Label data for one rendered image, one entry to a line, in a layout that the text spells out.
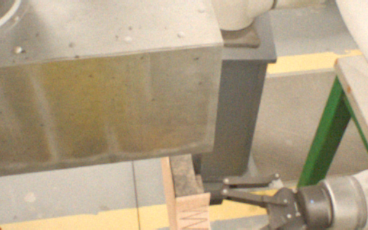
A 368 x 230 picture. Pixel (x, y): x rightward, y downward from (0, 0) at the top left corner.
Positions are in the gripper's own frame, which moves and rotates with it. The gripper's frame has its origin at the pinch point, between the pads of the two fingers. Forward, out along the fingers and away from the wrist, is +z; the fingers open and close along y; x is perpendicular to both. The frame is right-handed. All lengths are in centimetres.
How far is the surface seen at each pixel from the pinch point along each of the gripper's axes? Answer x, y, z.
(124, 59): 51, -2, 9
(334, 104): -26, 33, -40
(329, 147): -43, 29, -42
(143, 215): -110, 39, 9
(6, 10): 52, 3, 18
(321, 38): -125, 122, -89
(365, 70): -15, 35, -45
